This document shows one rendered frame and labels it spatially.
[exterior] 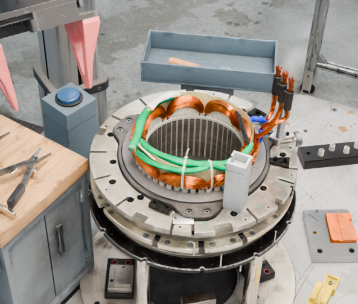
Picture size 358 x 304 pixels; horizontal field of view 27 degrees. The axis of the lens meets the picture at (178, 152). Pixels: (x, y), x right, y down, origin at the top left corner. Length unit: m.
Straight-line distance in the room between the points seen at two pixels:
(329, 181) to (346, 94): 1.55
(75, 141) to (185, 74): 0.23
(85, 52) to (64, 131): 0.57
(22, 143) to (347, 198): 0.69
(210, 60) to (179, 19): 2.01
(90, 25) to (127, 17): 2.69
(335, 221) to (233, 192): 0.48
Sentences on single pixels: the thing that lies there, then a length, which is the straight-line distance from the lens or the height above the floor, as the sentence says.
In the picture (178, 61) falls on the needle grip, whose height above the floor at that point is 1.04.
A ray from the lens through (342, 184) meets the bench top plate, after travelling 1.61.
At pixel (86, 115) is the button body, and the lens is 1.37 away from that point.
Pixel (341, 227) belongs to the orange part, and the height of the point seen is 0.81.
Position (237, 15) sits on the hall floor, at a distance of 3.53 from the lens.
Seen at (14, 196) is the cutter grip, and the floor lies 1.09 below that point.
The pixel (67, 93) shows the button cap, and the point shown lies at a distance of 1.36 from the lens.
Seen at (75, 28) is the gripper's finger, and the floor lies 1.44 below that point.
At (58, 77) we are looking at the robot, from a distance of 1.56.
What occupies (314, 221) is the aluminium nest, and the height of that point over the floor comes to 0.80.
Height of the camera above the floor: 1.89
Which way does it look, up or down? 43 degrees down
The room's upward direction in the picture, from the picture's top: 2 degrees clockwise
